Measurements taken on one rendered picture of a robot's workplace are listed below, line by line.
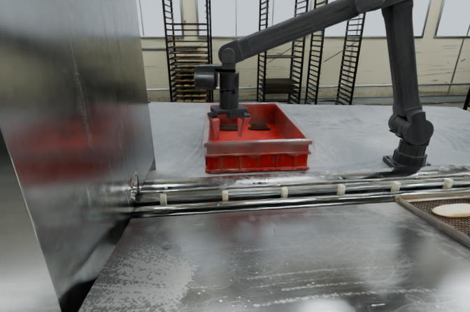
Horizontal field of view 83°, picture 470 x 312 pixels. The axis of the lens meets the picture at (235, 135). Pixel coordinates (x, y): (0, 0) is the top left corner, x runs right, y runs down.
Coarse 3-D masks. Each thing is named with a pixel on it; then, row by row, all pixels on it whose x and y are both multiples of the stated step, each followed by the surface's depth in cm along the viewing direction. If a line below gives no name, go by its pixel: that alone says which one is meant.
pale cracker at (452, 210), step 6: (450, 204) 50; (456, 204) 50; (462, 204) 50; (468, 204) 50; (432, 210) 49; (438, 210) 49; (444, 210) 48; (450, 210) 48; (456, 210) 48; (462, 210) 48; (468, 210) 48; (444, 216) 48; (450, 216) 47; (456, 216) 47; (462, 216) 47
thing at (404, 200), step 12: (432, 192) 55; (444, 192) 55; (456, 192) 55; (468, 192) 56; (408, 204) 51; (432, 204) 53; (420, 216) 48; (432, 216) 45; (468, 216) 48; (444, 228) 43; (468, 228) 44; (468, 240) 39
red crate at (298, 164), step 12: (228, 132) 111; (252, 132) 111; (264, 132) 111; (276, 132) 111; (228, 156) 77; (240, 156) 77; (264, 156) 78; (276, 156) 78; (288, 156) 79; (300, 156) 79; (216, 168) 79; (228, 168) 79; (240, 168) 78; (252, 168) 79; (264, 168) 79; (276, 168) 79; (288, 168) 80; (300, 168) 80
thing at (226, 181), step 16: (224, 176) 69; (240, 176) 69; (256, 176) 69; (272, 176) 69; (288, 176) 69; (304, 176) 69; (320, 176) 69; (336, 176) 69; (352, 176) 69; (368, 176) 69; (384, 176) 69; (400, 176) 69; (416, 176) 69; (336, 192) 68; (352, 192) 69
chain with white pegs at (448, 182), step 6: (450, 180) 66; (342, 186) 63; (396, 186) 64; (444, 186) 67; (450, 186) 66; (222, 192) 61; (282, 192) 62; (342, 192) 63; (366, 192) 66; (372, 192) 66; (162, 198) 59; (222, 198) 61; (270, 198) 64; (276, 198) 64; (162, 204) 60; (168, 204) 61
